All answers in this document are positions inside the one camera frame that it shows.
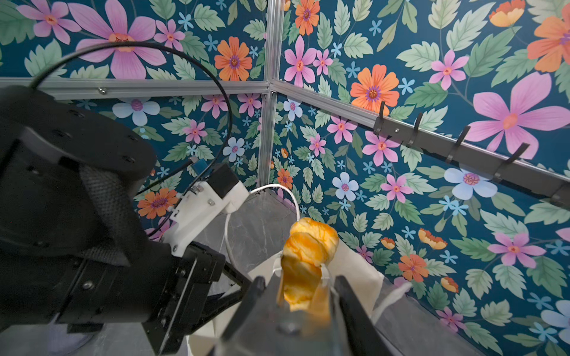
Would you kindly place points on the white paper gift bag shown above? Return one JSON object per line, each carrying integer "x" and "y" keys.
{"x": 364, "y": 279}

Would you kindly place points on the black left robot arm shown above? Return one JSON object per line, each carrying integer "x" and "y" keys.
{"x": 73, "y": 250}

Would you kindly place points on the white metal tongs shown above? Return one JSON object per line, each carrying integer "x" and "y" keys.
{"x": 292, "y": 332}

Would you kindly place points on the black wall hook rail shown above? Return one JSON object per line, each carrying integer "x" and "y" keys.
{"x": 509, "y": 168}

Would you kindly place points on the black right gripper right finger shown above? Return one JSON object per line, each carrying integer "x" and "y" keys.
{"x": 362, "y": 337}

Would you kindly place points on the braided golden bread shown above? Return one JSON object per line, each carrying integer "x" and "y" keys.
{"x": 310, "y": 248}

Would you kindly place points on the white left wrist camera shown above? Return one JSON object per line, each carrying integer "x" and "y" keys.
{"x": 221, "y": 193}

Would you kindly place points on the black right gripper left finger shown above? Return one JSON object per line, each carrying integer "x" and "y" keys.
{"x": 248, "y": 321}

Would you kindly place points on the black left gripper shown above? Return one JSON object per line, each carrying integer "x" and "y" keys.
{"x": 166, "y": 295}

